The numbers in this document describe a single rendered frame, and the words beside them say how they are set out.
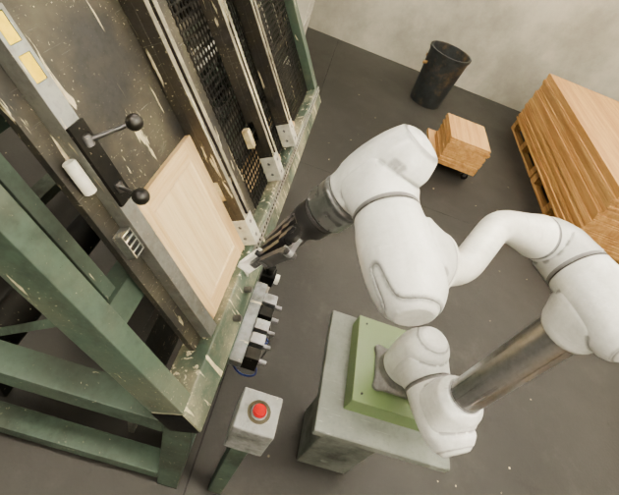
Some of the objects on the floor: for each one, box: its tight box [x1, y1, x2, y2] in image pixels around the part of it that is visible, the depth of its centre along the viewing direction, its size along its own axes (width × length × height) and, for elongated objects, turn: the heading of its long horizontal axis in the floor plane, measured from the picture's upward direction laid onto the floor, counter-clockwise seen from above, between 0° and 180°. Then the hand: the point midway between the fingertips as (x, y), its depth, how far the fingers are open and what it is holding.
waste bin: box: [411, 40, 472, 110], centre depth 506 cm, size 54×54×65 cm
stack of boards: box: [511, 73, 619, 283], centre depth 450 cm, size 246×104×78 cm, turn 155°
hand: (253, 260), depth 83 cm, fingers closed
